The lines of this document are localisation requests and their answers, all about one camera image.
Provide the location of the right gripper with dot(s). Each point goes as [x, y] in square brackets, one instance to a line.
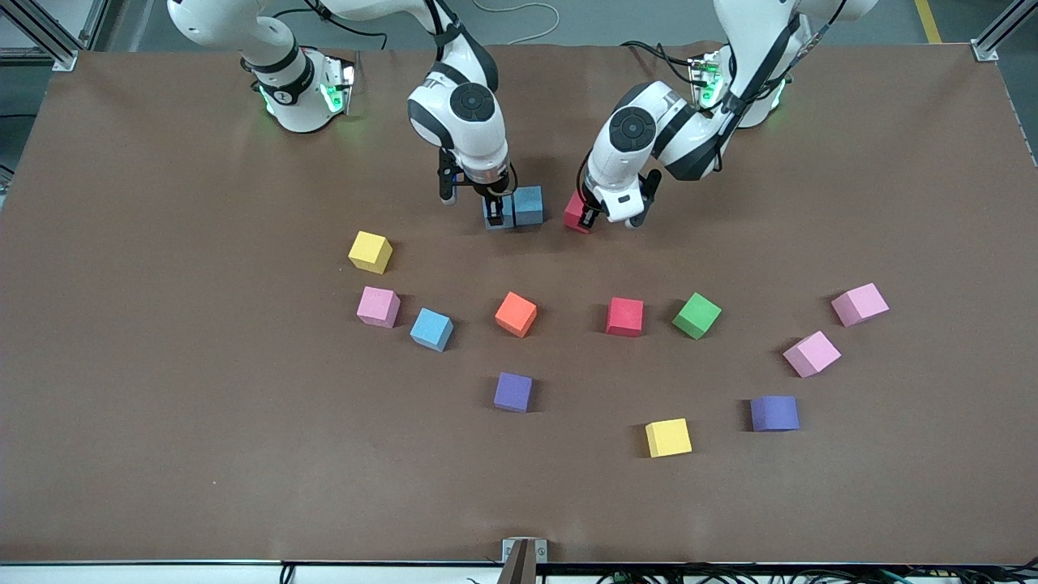
[491, 193]

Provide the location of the red foam cube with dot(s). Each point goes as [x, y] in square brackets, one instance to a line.
[574, 212]
[624, 317]

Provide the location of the green foam cube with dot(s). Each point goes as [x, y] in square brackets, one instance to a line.
[696, 315]

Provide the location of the orange foam cube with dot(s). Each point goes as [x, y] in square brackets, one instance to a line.
[516, 315]

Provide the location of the aluminium frame profile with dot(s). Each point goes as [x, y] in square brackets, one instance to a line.
[993, 40]
[95, 20]
[49, 49]

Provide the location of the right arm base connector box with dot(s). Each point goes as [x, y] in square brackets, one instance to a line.
[340, 81]

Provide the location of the grey metal bracket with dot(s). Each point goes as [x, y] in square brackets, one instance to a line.
[509, 550]

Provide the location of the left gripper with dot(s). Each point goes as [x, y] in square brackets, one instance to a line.
[591, 213]

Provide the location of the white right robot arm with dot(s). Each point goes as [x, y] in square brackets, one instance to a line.
[470, 122]

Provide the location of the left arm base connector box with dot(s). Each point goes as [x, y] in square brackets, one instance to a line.
[704, 77]

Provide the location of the purple foam cube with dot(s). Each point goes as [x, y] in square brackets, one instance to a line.
[774, 414]
[512, 392]

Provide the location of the blue foam cube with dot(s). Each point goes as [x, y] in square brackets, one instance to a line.
[529, 207]
[431, 329]
[508, 215]

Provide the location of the yellow foam cube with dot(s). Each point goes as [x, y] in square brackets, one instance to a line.
[668, 438]
[371, 252]

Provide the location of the pink foam cube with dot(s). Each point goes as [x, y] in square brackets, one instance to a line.
[811, 354]
[378, 307]
[859, 305]

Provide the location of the yellow floor tape strip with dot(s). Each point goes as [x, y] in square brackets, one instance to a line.
[928, 23]

